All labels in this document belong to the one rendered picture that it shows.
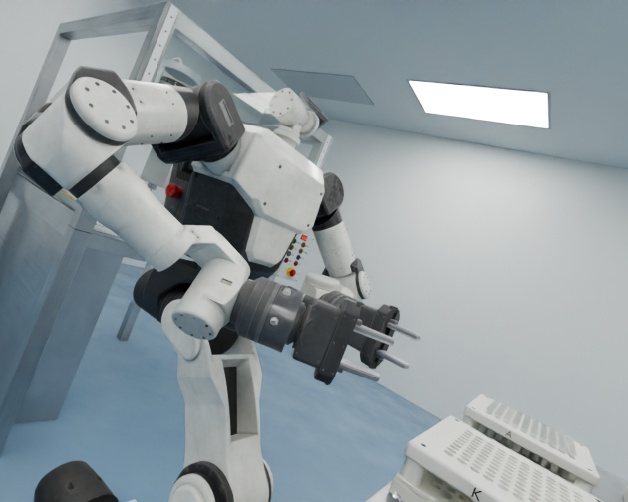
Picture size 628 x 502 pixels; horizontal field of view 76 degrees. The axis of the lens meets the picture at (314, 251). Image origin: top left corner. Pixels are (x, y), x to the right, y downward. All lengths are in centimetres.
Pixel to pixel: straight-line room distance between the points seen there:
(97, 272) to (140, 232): 138
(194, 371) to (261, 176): 40
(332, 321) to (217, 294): 16
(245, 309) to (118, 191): 21
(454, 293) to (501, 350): 71
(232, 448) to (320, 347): 36
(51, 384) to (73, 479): 85
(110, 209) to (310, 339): 30
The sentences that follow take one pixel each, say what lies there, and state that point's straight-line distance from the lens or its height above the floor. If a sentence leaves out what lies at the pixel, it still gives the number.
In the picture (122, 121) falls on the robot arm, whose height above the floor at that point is 115.
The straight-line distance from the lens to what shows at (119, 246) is 178.
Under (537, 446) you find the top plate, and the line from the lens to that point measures 95.
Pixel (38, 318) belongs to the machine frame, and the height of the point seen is 53.
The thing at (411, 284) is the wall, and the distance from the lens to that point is 465.
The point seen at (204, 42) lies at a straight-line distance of 174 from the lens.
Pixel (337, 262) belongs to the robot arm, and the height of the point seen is 109.
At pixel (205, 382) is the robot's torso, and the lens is 84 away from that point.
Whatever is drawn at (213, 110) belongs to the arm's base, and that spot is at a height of 125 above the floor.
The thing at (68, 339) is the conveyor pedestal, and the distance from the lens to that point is 198.
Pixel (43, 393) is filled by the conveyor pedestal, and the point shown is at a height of 13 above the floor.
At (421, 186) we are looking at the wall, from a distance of 492.
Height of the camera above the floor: 110
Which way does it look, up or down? level
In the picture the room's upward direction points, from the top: 22 degrees clockwise
